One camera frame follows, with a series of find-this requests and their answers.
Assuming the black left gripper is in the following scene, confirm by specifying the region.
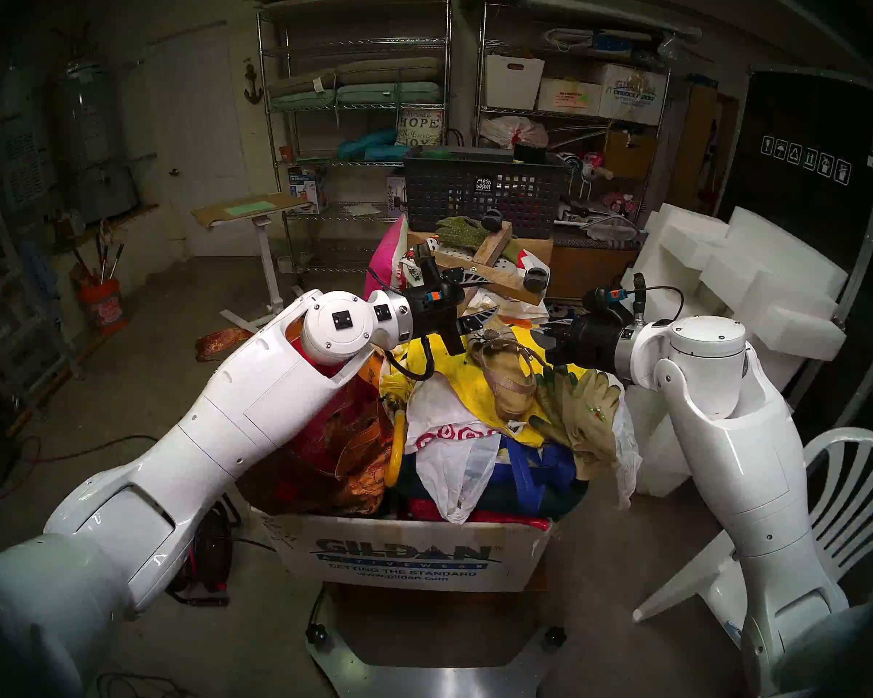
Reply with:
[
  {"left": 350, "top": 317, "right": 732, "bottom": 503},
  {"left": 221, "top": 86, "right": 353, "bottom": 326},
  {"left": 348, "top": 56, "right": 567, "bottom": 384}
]
[{"left": 409, "top": 256, "right": 498, "bottom": 356}]

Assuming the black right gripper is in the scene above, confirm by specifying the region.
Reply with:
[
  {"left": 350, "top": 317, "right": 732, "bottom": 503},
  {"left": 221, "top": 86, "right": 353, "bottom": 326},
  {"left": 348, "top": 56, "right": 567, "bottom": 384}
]
[{"left": 532, "top": 313, "right": 634, "bottom": 380}]

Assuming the tan flower sandal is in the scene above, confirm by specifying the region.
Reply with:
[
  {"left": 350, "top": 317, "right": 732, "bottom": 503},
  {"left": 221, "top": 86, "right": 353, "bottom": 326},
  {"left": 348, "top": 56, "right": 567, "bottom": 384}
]
[{"left": 469, "top": 333, "right": 539, "bottom": 422}]

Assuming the wooden cross caster dolly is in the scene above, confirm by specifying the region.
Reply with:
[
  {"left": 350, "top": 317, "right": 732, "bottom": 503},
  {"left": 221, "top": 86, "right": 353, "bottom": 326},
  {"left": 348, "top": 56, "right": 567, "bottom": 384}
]
[{"left": 415, "top": 209, "right": 550, "bottom": 306}]

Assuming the yellow towel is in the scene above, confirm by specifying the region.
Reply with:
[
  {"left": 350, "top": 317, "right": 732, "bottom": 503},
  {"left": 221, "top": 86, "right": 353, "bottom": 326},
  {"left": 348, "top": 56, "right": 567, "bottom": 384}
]
[{"left": 378, "top": 318, "right": 575, "bottom": 449}]

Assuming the green knit glove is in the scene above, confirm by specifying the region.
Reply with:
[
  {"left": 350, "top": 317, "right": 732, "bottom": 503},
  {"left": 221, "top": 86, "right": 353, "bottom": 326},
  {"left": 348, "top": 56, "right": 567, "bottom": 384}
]
[{"left": 435, "top": 215, "right": 525, "bottom": 257}]

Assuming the tan green-fingered garden glove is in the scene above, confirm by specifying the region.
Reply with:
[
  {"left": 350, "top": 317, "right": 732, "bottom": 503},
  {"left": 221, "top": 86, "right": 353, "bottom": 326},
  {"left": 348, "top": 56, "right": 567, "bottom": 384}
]
[{"left": 530, "top": 366, "right": 623, "bottom": 481}]

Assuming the pink pillow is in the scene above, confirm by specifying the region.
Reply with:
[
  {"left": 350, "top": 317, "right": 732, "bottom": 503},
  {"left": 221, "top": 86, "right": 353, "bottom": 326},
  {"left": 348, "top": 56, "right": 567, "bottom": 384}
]
[{"left": 367, "top": 213, "right": 410, "bottom": 301}]

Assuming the dark plastic mesh basket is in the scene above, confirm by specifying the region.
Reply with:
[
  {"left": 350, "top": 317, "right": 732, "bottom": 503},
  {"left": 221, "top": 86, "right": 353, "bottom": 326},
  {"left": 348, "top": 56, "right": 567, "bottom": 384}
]
[{"left": 402, "top": 148, "right": 572, "bottom": 239}]

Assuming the blue tote bag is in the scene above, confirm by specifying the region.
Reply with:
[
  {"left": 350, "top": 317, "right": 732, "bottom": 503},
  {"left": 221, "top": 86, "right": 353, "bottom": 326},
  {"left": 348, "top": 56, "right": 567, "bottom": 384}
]
[{"left": 396, "top": 438, "right": 590, "bottom": 523}]

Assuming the white hanging cloth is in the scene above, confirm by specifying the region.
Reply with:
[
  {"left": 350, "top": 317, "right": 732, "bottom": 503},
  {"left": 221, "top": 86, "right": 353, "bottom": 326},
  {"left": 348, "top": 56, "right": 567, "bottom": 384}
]
[{"left": 611, "top": 395, "right": 642, "bottom": 510}]

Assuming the white red-print plastic bag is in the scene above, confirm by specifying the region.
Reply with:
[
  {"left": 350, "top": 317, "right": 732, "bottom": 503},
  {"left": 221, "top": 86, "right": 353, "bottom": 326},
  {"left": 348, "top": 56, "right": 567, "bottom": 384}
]
[{"left": 404, "top": 377, "right": 503, "bottom": 524}]

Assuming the pink white plastic bag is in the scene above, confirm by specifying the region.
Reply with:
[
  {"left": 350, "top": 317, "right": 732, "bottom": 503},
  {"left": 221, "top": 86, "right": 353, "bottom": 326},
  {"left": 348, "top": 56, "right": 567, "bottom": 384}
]
[{"left": 480, "top": 115, "right": 550, "bottom": 151}]

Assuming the hope lettered sign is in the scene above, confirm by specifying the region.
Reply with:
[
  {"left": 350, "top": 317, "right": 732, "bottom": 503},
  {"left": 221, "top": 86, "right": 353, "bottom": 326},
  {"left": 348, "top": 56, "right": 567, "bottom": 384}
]
[{"left": 395, "top": 109, "right": 445, "bottom": 148}]

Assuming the teal cushion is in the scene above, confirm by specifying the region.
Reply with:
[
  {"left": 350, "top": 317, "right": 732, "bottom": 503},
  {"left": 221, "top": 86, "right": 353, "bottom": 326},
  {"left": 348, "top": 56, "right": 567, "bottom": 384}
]
[{"left": 337, "top": 128, "right": 401, "bottom": 161}]

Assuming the blue product box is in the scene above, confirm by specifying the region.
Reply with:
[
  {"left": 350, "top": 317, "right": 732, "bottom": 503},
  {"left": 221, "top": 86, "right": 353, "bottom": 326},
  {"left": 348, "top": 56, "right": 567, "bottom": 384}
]
[{"left": 289, "top": 167, "right": 330, "bottom": 215}]

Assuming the red gold fabric bag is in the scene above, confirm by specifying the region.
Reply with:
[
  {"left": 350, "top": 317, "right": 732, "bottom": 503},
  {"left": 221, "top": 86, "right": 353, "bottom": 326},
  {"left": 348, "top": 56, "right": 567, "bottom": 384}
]
[{"left": 196, "top": 326, "right": 397, "bottom": 516}]

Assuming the small brown cardboard box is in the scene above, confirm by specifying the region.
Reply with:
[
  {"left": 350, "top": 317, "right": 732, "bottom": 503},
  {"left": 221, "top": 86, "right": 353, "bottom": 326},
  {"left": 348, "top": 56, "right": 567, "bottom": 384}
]
[{"left": 604, "top": 131, "right": 657, "bottom": 180}]

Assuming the white storage bin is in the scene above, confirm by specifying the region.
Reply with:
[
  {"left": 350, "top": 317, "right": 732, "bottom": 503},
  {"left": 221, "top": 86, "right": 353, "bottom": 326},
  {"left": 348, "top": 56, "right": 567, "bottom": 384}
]
[{"left": 484, "top": 55, "right": 545, "bottom": 111}]

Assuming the white orange-label cardboard box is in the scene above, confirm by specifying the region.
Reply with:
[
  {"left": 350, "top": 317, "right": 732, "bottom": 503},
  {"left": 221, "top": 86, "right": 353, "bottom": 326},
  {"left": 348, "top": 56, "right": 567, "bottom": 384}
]
[{"left": 537, "top": 77, "right": 603, "bottom": 116}]

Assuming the white foam packing insert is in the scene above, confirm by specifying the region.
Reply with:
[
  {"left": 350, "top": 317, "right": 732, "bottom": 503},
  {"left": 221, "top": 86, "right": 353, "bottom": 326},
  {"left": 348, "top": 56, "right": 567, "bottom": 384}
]
[{"left": 617, "top": 204, "right": 850, "bottom": 498}]

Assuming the pale green seat cushion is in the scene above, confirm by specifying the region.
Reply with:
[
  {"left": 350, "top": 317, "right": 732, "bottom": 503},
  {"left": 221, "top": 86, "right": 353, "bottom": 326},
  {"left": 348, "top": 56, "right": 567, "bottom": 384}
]
[{"left": 271, "top": 82, "right": 445, "bottom": 110}]

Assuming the adjustable overbed table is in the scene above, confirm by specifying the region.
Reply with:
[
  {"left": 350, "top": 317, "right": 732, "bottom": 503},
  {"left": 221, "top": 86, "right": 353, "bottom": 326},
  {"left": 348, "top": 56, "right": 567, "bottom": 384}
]
[{"left": 191, "top": 193, "right": 314, "bottom": 334}]

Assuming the olive seat cushion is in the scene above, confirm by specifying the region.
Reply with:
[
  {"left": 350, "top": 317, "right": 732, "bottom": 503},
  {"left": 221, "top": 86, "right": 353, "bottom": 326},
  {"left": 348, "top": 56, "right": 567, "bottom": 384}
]
[{"left": 268, "top": 57, "right": 443, "bottom": 100}]

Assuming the large Gildan cardboard box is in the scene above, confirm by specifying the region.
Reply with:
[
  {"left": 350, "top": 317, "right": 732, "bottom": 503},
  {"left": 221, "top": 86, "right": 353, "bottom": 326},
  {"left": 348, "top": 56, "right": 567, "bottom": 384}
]
[{"left": 251, "top": 506, "right": 554, "bottom": 594}]

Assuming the small Gildan cardboard box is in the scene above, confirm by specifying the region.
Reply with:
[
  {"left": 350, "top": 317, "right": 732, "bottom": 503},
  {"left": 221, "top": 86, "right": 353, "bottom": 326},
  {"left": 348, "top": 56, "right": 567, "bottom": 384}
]
[{"left": 598, "top": 63, "right": 669, "bottom": 127}]

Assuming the brown wooden cabinet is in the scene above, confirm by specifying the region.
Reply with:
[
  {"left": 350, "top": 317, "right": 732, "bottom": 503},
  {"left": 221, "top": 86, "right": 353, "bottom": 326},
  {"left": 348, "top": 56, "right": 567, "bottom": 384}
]
[{"left": 669, "top": 82, "right": 739, "bottom": 210}]

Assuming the black flight case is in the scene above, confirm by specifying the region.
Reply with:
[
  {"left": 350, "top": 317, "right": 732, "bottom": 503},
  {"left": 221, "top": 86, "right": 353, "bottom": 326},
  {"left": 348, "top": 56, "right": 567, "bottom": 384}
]
[{"left": 713, "top": 65, "right": 873, "bottom": 443}]

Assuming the white plastic pipe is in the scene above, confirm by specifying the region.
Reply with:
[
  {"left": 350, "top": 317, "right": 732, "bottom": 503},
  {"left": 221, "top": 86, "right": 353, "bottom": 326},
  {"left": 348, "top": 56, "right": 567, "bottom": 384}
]
[{"left": 524, "top": 0, "right": 703, "bottom": 43}]

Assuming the white panel door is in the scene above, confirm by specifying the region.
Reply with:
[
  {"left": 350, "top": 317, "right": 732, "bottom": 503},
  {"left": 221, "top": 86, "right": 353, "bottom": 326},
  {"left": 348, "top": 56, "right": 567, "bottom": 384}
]
[{"left": 145, "top": 24, "right": 259, "bottom": 257}]

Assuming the white plastic chair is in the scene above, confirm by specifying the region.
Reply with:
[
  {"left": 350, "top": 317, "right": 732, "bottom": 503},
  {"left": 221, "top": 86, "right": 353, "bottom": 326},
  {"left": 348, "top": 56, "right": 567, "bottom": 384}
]
[{"left": 631, "top": 426, "right": 873, "bottom": 646}]

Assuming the orange plastic bucket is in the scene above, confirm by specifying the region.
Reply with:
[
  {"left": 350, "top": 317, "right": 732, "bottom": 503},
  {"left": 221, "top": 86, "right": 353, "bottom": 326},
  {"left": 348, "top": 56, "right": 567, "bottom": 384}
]
[{"left": 79, "top": 277, "right": 128, "bottom": 334}]

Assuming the grey water heater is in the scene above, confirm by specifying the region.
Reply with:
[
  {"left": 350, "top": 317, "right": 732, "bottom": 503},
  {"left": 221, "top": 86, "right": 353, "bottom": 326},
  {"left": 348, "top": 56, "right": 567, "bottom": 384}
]
[{"left": 51, "top": 53, "right": 143, "bottom": 225}]

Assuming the grey metal ladder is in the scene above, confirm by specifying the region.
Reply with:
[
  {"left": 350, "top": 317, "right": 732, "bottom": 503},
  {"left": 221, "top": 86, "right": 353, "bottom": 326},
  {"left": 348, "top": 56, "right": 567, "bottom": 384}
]
[{"left": 0, "top": 173, "right": 81, "bottom": 428}]

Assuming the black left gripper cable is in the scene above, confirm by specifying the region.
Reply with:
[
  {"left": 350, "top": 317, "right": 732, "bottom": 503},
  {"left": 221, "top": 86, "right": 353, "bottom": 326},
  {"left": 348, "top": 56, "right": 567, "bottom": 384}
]
[{"left": 367, "top": 268, "right": 437, "bottom": 382}]

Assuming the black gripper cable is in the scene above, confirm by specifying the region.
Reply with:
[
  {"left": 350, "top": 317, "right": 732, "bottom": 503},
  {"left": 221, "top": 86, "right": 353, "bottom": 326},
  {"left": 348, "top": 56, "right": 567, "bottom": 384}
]
[
  {"left": 367, "top": 268, "right": 437, "bottom": 382},
  {"left": 611, "top": 271, "right": 688, "bottom": 326}
]

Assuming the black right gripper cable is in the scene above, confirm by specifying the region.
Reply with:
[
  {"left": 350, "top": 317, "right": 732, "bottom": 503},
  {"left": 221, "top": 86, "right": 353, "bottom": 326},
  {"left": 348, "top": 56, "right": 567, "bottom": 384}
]
[{"left": 611, "top": 271, "right": 688, "bottom": 326}]

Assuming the yellow plastic ring handle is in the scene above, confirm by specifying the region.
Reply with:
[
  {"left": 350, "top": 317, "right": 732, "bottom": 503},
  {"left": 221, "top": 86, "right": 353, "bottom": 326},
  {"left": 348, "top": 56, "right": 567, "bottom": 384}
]
[{"left": 384, "top": 409, "right": 408, "bottom": 488}]

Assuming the chrome wire shelf rack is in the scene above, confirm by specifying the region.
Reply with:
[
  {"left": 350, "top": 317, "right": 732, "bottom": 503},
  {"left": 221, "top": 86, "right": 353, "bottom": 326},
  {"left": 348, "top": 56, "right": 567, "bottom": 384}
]
[
  {"left": 256, "top": 0, "right": 455, "bottom": 268},
  {"left": 475, "top": 2, "right": 674, "bottom": 221}
]

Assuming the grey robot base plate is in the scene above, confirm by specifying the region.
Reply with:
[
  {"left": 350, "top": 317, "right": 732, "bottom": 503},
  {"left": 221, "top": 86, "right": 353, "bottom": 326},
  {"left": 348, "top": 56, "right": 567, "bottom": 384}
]
[{"left": 304, "top": 624, "right": 568, "bottom": 698}]

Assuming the red black cable reel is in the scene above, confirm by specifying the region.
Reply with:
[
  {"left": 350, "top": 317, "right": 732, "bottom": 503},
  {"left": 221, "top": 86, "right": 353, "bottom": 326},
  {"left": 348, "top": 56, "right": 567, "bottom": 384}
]
[{"left": 167, "top": 497, "right": 242, "bottom": 606}]

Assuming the black floor cable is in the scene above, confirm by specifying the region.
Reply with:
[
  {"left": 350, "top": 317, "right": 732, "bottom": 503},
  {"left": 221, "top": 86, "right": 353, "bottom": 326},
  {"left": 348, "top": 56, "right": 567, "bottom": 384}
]
[{"left": 96, "top": 673, "right": 197, "bottom": 698}]

